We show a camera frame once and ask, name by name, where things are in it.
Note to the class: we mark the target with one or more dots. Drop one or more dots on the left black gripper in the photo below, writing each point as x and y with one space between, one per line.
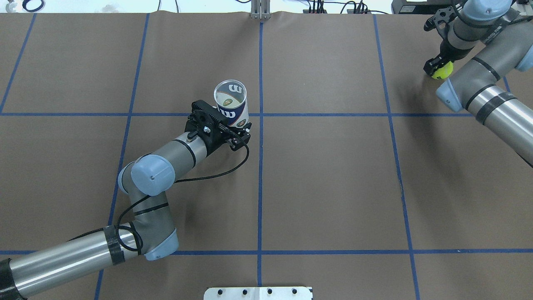
217 139

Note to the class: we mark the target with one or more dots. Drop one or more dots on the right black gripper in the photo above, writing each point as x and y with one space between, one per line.
443 54

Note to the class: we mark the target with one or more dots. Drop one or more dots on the yellow Wilson tennis ball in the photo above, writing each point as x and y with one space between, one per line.
229 102

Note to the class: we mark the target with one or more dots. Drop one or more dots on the clear tennis ball can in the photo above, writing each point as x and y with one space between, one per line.
237 117

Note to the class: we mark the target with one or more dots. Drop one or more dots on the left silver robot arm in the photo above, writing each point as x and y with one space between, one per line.
144 228

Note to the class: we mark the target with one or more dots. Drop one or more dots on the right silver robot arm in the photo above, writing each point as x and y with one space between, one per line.
507 37

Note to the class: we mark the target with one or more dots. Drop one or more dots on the black box with label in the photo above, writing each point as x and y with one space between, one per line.
418 7

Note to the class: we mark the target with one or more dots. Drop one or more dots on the aluminium frame post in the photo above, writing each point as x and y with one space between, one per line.
260 9

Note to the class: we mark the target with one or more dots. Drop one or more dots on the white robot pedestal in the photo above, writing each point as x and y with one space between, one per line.
259 293

